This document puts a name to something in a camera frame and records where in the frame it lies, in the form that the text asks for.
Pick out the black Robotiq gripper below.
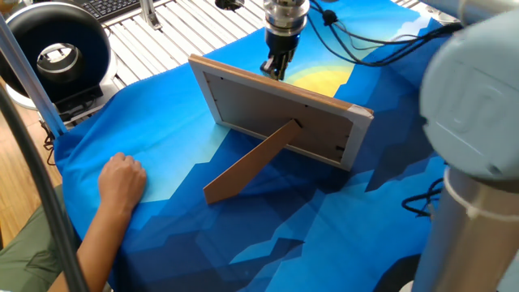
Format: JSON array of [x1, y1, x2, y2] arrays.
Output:
[[259, 29, 302, 81]]

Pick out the wooden picture frame with stand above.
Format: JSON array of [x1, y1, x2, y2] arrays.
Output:
[[187, 53, 375, 205]]

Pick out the blue landscape print cloth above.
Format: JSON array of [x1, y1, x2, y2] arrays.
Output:
[[53, 0, 452, 292]]

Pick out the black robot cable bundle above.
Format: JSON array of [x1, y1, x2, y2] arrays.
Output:
[[307, 0, 464, 68]]

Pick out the olive green trousers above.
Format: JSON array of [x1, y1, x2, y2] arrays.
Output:
[[0, 184, 83, 292]]

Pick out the thick black hose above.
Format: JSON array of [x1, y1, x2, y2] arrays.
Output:
[[0, 84, 91, 292]]

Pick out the person's bare forearm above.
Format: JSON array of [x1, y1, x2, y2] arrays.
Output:
[[47, 198, 135, 292]]

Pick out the black round ring lamp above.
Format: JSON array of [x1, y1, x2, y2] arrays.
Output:
[[0, 1, 119, 115]]

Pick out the aluminium corner bracket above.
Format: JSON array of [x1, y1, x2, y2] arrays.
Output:
[[139, 0, 164, 31]]

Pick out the aluminium profile bar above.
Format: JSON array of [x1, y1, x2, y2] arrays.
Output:
[[0, 14, 68, 140]]

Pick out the black computer keyboard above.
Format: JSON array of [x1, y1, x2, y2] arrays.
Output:
[[74, 0, 160, 24]]

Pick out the person's bare hand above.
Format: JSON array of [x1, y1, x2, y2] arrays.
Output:
[[97, 152, 148, 213]]

